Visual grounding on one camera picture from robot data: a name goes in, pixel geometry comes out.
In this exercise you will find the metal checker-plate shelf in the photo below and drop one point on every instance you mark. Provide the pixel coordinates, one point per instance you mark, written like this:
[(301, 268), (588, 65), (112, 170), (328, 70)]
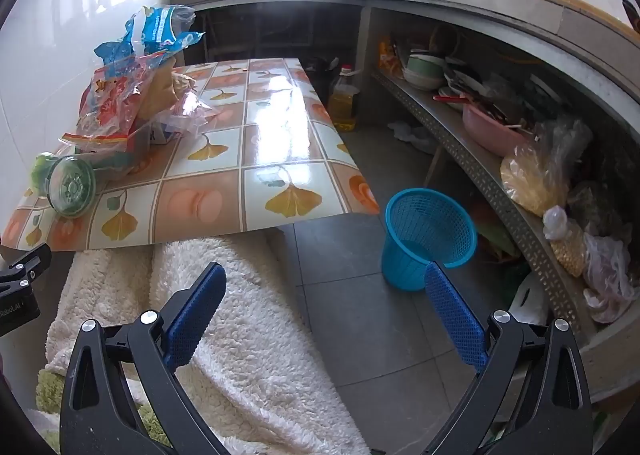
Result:
[(480, 160)]

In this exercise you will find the dark bottle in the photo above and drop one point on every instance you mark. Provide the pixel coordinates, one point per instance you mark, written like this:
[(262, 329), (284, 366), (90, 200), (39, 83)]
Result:
[(320, 77)]

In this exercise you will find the red utensil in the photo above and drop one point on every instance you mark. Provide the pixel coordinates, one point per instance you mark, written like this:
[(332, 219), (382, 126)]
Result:
[(450, 98)]

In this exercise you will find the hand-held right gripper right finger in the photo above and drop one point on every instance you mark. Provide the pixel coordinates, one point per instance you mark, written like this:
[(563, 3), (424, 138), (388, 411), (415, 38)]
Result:
[(455, 320)]

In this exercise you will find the white rag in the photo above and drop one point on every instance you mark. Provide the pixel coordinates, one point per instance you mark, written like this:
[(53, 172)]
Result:
[(412, 135)]

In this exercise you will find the person's cream fluffy clothing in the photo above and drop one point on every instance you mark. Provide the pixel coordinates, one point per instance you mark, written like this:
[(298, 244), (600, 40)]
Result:
[(240, 335)]

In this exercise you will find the yellow cooking oil bottle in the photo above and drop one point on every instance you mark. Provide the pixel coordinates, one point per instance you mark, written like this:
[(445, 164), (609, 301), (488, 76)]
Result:
[(344, 102)]

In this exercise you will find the blue plastic snack packet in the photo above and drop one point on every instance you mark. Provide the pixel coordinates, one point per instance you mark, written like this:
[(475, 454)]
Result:
[(150, 30)]

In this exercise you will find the red orange snack packet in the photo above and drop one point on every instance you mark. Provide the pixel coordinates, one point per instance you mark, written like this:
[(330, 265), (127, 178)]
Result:
[(112, 105)]

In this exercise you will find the pinkish white plastic bag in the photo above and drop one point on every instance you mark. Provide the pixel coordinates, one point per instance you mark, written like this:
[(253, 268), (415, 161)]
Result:
[(607, 275)]

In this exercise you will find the small white plastic bag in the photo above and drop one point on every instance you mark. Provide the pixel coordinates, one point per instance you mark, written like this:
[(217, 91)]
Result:
[(555, 222)]

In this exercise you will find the blue plastic waste basket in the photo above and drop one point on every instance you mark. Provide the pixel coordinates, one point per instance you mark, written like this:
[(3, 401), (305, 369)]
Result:
[(430, 230)]

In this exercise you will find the pink plastic basin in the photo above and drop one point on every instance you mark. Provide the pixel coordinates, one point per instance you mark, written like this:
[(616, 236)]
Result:
[(492, 132)]

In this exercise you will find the green plastic bottle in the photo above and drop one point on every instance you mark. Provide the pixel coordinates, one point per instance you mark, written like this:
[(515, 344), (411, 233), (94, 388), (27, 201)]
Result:
[(70, 185)]

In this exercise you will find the large white plastic bag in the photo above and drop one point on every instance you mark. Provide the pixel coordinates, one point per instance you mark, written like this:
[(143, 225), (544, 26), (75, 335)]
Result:
[(530, 300)]

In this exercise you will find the bag of yellow grain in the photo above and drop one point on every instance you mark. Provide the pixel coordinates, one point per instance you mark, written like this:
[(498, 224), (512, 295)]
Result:
[(535, 180)]

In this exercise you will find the stack of pale bowls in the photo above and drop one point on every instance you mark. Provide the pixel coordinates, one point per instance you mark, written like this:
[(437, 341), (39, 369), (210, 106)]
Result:
[(425, 72)]

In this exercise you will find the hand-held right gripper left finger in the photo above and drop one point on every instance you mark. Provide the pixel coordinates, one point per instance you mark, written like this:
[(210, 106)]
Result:
[(195, 315)]

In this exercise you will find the tile-patterned table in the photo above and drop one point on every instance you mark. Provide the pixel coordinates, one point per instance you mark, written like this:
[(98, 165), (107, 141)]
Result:
[(280, 135)]

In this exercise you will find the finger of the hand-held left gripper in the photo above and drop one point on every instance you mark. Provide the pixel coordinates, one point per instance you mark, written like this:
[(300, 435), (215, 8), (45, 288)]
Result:
[(30, 262)]

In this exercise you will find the dark filled plastic bag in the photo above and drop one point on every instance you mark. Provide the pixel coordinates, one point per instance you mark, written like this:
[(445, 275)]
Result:
[(597, 207)]

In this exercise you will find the bag of soybeans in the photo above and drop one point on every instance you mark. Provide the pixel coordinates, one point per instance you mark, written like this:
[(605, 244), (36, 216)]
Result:
[(570, 250)]

